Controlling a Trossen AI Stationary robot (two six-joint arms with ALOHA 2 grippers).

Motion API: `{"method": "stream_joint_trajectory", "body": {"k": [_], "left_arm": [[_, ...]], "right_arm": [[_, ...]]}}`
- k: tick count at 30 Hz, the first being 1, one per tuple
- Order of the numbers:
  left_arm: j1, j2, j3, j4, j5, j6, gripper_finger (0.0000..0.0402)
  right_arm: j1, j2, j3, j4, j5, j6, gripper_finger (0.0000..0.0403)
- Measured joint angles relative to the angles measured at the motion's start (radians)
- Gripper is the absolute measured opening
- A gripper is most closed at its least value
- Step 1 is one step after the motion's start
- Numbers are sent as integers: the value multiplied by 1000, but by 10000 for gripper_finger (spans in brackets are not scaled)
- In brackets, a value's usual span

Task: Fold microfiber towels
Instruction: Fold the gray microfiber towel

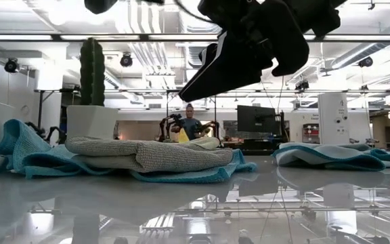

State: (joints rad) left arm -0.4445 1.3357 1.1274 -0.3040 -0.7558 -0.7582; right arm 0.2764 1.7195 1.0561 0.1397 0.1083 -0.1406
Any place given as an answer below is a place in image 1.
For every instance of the red storage shelf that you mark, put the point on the red storage shelf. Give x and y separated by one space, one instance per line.
311 133

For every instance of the light blue microfiber towel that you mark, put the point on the light blue microfiber towel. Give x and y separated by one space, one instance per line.
334 154

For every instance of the black ceiling camera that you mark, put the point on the black ceiling camera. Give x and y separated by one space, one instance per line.
11 65
126 60
366 62

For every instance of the black monitor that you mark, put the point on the black monitor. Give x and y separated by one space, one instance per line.
257 119

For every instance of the white hexagonal plant pot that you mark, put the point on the white hexagonal plant pot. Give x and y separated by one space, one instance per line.
91 122

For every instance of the green cactus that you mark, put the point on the green cactus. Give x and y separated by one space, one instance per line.
92 71

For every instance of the small yellow cloth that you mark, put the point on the small yellow cloth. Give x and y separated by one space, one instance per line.
183 136

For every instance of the grey microfiber towel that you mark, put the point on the grey microfiber towel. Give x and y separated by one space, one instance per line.
154 156

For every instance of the teal blue microfiber towel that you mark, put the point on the teal blue microfiber towel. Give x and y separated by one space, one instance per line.
29 152

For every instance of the pale green microfiber towel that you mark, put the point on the pale green microfiber towel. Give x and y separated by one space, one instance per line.
201 142

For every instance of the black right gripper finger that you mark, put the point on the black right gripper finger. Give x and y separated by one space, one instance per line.
229 67
208 54

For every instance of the white kiosk column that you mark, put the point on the white kiosk column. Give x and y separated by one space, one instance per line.
334 118

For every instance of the black background robot arm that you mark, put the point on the black background robot arm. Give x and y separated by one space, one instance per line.
210 128
169 125
51 132

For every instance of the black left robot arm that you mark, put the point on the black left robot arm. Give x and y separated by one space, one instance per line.
100 5

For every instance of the person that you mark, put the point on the person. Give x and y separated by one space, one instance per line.
191 125

